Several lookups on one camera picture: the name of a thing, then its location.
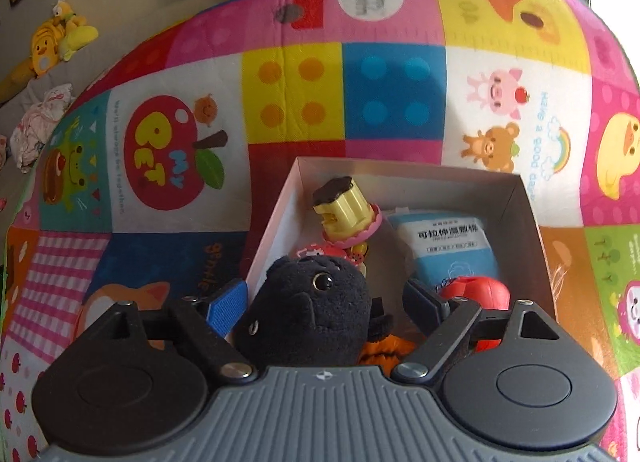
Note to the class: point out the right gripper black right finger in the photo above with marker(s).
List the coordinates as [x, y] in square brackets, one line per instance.
[445, 324]

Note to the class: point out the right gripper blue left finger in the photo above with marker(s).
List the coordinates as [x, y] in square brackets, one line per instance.
[200, 327]

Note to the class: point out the red hooded doll figure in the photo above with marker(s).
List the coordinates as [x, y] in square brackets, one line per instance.
[490, 293]

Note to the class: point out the orange silicone bowl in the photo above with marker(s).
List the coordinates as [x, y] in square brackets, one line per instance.
[386, 354]

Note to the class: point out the blue cotton pad pack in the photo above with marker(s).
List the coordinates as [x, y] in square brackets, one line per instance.
[440, 245]

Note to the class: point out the black plush toy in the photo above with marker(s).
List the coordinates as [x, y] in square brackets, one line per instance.
[311, 312]

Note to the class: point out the yellow pudding toy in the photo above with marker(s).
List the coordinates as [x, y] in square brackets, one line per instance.
[347, 218]

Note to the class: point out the pink cardboard box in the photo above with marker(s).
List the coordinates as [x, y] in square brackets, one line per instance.
[497, 199]

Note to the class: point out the colourful cartoon play mat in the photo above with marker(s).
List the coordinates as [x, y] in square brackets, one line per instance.
[191, 161]

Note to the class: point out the pink white crumpled cloth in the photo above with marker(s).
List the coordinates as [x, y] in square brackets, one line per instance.
[37, 125]

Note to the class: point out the yellow banana plush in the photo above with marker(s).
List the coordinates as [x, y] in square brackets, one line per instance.
[77, 35]

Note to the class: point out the yellow tiger plush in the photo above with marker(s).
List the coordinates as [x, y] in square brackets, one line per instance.
[44, 51]

